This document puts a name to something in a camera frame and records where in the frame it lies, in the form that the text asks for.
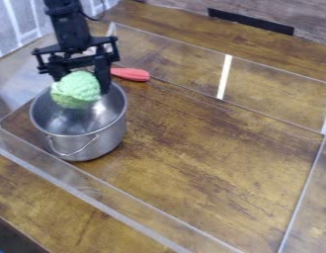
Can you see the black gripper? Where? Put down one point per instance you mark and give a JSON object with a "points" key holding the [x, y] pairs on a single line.
{"points": [[74, 40]]}

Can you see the green bumpy toy vegetable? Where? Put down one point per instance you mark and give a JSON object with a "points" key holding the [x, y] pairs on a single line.
{"points": [[76, 90]]}

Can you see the silver metal pot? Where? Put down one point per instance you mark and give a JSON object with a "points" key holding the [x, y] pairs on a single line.
{"points": [[78, 135]]}

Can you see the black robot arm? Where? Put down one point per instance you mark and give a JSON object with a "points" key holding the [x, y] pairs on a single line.
{"points": [[90, 51]]}

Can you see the red handled metal spatula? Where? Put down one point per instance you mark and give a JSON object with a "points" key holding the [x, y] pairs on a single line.
{"points": [[130, 74]]}

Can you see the clear acrylic corner bracket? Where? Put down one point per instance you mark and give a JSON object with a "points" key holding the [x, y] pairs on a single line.
{"points": [[110, 32]]}

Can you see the clear acrylic barrier wall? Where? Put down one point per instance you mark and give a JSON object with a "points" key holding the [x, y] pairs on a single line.
{"points": [[219, 172]]}

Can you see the black wall strip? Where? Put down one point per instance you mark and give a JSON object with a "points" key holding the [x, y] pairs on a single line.
{"points": [[252, 22]]}

